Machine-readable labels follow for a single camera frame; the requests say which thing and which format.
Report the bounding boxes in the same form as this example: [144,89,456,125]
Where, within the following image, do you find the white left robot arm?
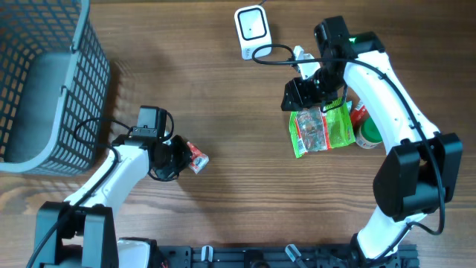
[28,135,193,267]

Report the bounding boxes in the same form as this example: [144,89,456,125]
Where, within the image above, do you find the teal packet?
[347,101,353,112]

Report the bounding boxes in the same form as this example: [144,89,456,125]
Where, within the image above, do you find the red small snack pack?
[187,141,209,174]

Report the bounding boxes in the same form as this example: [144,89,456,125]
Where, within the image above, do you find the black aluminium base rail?
[148,243,420,268]

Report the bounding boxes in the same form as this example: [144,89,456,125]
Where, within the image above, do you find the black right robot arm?
[281,16,463,267]

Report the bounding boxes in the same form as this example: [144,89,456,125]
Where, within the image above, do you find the green lidded jar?
[356,117,383,149]

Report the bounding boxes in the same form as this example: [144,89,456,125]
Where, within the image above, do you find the red long snack stick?
[350,100,367,128]

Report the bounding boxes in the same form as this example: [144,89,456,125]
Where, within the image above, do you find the white barcode scanner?
[234,4,271,60]

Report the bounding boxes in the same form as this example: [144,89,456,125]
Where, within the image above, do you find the black mesh basket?
[1,0,111,176]

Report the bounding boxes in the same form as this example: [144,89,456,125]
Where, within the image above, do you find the green candy bag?
[289,100,356,159]

